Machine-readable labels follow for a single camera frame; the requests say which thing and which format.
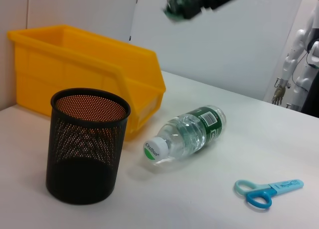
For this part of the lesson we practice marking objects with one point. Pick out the green plastic wrapper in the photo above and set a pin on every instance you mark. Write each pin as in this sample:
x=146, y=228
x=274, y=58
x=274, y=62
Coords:
x=177, y=5

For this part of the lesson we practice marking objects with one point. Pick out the clear water bottle green label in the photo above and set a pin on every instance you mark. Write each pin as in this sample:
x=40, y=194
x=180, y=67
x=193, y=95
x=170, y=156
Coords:
x=189, y=137

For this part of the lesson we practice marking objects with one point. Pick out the blue capped scissors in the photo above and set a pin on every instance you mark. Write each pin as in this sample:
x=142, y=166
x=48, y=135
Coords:
x=259, y=197

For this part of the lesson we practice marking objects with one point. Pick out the black mesh pen holder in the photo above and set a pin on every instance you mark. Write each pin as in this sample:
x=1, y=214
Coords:
x=79, y=179

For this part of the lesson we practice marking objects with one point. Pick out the white humanoid robot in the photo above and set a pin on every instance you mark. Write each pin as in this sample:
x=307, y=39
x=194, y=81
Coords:
x=305, y=72

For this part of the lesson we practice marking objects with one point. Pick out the yellow plastic bin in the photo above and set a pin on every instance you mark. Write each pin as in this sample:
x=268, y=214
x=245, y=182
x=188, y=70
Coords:
x=82, y=64

